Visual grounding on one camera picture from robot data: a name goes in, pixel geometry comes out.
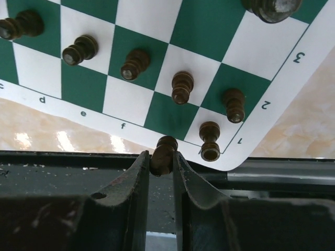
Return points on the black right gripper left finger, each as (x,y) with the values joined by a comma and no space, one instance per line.
(113,218)

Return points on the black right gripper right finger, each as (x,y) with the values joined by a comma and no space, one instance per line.
(206,219)

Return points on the dark knight piece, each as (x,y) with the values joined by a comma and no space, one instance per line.
(161,162)

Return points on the green white chess mat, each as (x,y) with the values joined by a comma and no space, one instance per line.
(220,43)

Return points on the dark pawn edge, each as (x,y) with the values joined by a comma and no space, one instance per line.
(233,101)

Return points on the dark rook piece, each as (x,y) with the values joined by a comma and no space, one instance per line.
(209,132)

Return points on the dark pawn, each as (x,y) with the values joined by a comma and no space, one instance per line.
(85,47)
(137,61)
(182,86)
(26,23)

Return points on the dark bishop piece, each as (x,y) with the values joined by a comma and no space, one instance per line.
(272,11)

